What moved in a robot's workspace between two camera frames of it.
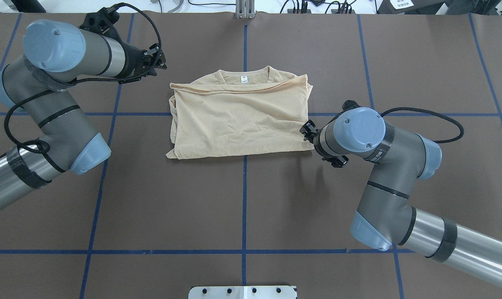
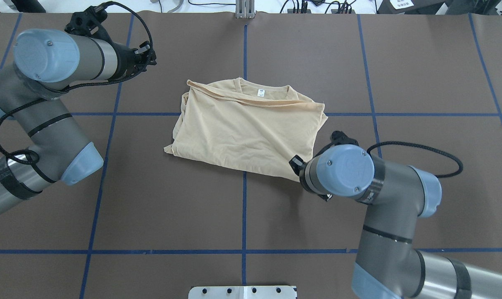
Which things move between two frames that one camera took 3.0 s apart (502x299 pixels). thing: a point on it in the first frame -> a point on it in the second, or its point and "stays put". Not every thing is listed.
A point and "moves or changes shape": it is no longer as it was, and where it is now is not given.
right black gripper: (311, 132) -> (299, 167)
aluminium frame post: (245, 9) stays put
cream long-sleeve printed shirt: (240, 111) moves or changes shape
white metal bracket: (243, 292) stays put
